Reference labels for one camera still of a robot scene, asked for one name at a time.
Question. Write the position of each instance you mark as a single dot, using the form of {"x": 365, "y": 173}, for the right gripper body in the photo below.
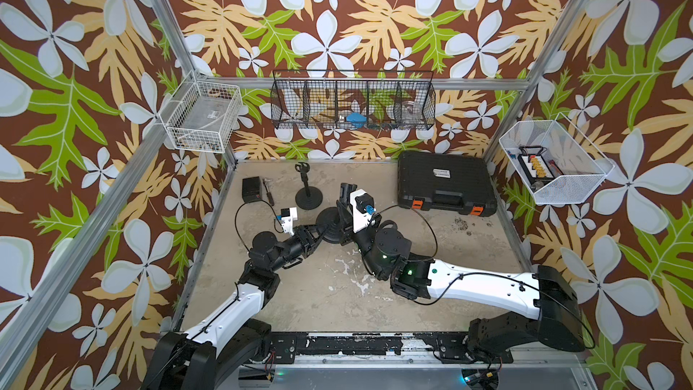
{"x": 364, "y": 243}

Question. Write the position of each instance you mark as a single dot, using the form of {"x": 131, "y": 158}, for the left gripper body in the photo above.
{"x": 306, "y": 247}

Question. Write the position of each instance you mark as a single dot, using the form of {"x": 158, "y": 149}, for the black round stand base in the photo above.
{"x": 309, "y": 198}

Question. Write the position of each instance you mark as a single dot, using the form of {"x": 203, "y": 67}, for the black microphone stand pole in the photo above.
{"x": 303, "y": 169}

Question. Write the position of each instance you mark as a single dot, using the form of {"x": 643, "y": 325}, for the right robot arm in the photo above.
{"x": 537, "y": 306}

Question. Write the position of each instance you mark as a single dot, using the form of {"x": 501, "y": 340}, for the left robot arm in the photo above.
{"x": 233, "y": 303}

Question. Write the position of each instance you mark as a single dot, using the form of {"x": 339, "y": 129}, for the small ratchet screwdriver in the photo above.
{"x": 269, "y": 196}

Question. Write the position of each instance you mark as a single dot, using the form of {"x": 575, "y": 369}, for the small black box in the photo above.
{"x": 251, "y": 189}

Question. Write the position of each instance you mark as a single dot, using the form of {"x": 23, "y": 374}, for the black plastic tool case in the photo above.
{"x": 458, "y": 183}

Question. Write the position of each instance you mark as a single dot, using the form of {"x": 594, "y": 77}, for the blue object in basket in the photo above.
{"x": 356, "y": 119}

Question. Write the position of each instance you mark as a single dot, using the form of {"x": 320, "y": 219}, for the screw bit box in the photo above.
{"x": 537, "y": 166}

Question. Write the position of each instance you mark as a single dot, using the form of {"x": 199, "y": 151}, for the white mesh basket right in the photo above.
{"x": 585, "y": 167}

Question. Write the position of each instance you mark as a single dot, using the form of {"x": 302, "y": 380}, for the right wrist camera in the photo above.
{"x": 363, "y": 209}

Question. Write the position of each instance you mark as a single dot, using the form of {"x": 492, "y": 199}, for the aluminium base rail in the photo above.
{"x": 260, "y": 358}

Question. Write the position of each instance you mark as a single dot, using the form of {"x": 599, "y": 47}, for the black wire basket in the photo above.
{"x": 389, "y": 99}

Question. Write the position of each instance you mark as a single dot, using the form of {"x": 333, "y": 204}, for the white wire basket left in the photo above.
{"x": 200, "y": 115}

